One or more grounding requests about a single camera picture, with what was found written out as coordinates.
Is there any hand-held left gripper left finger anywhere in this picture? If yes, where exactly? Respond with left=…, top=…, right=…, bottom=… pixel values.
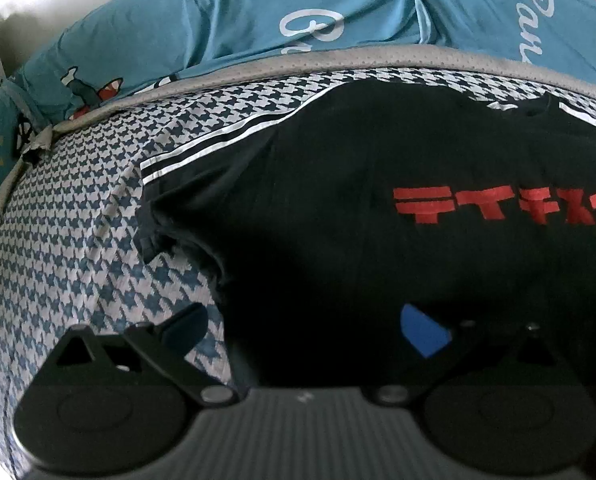
left=42, top=303, right=239, bottom=407

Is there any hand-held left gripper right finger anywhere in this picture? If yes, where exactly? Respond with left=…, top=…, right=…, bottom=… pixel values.
left=373, top=304, right=579, bottom=407

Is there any black red-print t-shirt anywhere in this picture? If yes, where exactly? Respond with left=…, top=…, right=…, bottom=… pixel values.
left=138, top=80, right=596, bottom=396

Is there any long blue printed bed bumper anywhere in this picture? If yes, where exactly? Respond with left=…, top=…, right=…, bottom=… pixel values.
left=10, top=0, right=596, bottom=122

